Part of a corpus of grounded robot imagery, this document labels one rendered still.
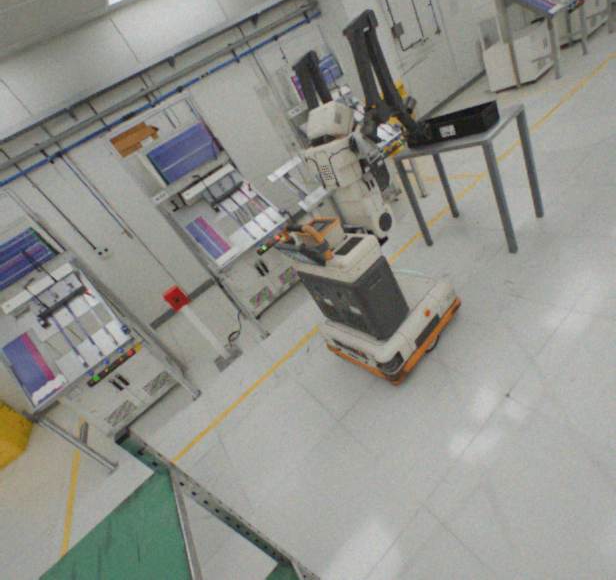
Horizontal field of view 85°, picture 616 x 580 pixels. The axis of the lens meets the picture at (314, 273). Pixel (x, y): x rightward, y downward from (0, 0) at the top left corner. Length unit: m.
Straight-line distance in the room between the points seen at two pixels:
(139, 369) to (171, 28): 3.67
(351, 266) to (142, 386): 2.19
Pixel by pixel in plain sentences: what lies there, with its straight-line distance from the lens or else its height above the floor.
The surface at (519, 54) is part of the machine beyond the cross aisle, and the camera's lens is 6.15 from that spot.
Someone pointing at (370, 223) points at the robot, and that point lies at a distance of 1.86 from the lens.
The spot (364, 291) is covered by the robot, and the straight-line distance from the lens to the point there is 1.62.
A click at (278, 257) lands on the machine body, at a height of 0.38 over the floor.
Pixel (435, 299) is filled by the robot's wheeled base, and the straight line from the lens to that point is 1.99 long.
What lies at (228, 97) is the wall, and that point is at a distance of 4.87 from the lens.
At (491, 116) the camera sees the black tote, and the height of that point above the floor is 0.85.
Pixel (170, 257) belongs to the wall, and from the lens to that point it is 4.59.
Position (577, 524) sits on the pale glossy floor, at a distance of 1.62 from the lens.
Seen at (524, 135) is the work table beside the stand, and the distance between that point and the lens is 2.63.
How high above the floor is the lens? 1.52
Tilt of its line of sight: 27 degrees down
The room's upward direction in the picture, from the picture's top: 31 degrees counter-clockwise
